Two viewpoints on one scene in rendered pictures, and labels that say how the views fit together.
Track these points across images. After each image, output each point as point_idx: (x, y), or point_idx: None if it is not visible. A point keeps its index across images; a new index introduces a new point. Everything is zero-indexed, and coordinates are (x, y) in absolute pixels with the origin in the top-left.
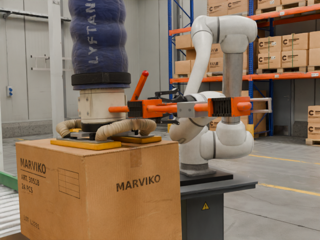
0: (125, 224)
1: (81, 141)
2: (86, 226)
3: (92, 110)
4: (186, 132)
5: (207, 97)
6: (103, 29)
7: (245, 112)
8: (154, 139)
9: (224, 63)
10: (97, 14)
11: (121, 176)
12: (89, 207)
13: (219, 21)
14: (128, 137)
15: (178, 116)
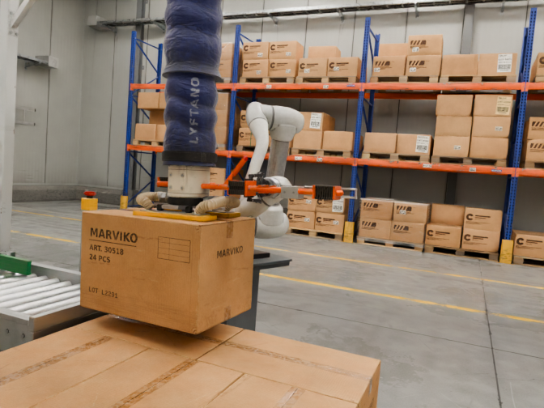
0: (219, 286)
1: (178, 213)
2: (197, 286)
3: (186, 185)
4: (256, 210)
5: (281, 181)
6: (204, 113)
7: (338, 197)
8: (236, 215)
9: (272, 148)
10: (201, 99)
11: (220, 244)
12: (200, 270)
13: (274, 110)
14: (212, 212)
15: (282, 197)
